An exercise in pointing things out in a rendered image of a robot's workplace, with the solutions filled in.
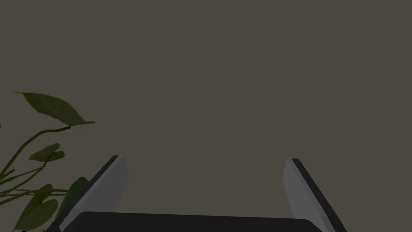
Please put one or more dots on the green leafy houseplant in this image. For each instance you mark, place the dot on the green leafy houseplant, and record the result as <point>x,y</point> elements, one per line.
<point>53,108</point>

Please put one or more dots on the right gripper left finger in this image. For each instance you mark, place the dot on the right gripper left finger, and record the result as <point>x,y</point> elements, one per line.
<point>103,190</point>

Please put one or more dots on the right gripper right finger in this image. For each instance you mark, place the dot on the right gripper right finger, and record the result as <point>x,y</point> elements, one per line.
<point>304,193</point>

